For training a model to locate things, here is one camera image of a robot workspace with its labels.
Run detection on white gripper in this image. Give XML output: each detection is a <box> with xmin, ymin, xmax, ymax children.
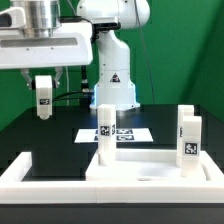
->
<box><xmin>0</xmin><ymin>6</ymin><xmax>93</xmax><ymax>90</ymax></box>

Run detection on white desk tabletop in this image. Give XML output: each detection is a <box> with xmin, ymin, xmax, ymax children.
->
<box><xmin>85</xmin><ymin>148</ymin><xmax>224</xmax><ymax>182</ymax></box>

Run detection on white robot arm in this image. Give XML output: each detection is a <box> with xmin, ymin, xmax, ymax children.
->
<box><xmin>0</xmin><ymin>0</ymin><xmax>150</xmax><ymax>119</ymax></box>

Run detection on marker tag sheet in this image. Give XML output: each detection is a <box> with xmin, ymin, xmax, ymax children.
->
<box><xmin>74</xmin><ymin>128</ymin><xmax>153</xmax><ymax>143</ymax></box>

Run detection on white camera cable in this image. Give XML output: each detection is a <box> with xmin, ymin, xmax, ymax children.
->
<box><xmin>64</xmin><ymin>65</ymin><xmax>72</xmax><ymax>106</ymax></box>

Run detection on black cables on table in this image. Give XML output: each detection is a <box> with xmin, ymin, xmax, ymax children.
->
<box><xmin>52</xmin><ymin>90</ymin><xmax>84</xmax><ymax>107</ymax></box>

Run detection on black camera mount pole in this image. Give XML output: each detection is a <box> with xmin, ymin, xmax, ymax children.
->
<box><xmin>80</xmin><ymin>66</ymin><xmax>95</xmax><ymax>106</ymax></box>

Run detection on black camera on mount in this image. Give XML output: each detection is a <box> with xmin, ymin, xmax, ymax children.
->
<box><xmin>93</xmin><ymin>22</ymin><xmax>121</xmax><ymax>33</ymax></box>

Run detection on white U-shaped fence frame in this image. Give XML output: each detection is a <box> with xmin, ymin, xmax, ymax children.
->
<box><xmin>0</xmin><ymin>152</ymin><xmax>224</xmax><ymax>204</ymax></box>

